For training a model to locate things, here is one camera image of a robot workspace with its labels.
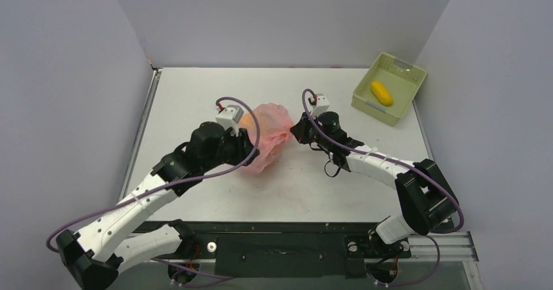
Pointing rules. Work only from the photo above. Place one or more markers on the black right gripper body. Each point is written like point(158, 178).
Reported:
point(300, 130)

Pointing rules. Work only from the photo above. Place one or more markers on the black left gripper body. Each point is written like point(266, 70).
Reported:
point(233, 149)

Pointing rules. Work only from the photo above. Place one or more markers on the pink plastic bag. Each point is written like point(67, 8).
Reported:
point(275, 123)

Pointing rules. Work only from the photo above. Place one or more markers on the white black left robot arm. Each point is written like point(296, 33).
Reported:
point(97, 253)

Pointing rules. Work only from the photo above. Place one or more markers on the yellow fake fruit in basket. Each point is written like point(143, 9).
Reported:
point(381, 93)

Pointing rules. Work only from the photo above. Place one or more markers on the light green plastic basket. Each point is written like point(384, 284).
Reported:
point(401, 79)

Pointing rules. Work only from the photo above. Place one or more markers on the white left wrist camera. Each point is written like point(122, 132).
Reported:
point(229, 118)

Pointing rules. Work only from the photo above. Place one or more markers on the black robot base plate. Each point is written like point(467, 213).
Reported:
point(284, 249)

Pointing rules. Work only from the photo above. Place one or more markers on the aluminium frame rail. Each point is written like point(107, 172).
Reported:
point(440, 260)

